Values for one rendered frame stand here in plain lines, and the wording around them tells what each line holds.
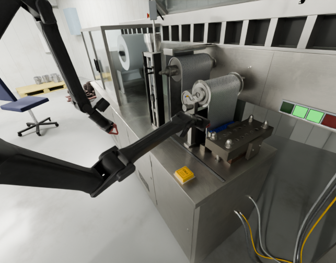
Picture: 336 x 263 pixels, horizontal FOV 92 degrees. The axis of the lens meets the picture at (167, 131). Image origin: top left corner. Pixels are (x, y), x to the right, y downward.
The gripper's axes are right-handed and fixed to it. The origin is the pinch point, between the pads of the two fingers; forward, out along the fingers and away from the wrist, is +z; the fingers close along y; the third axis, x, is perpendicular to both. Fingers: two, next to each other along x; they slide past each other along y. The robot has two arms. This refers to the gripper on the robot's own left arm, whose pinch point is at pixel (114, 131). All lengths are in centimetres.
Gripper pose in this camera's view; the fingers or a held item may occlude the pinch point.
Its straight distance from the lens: 102.9
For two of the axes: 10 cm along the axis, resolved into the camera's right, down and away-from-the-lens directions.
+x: -5.5, 7.9, -2.7
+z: 3.7, 5.1, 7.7
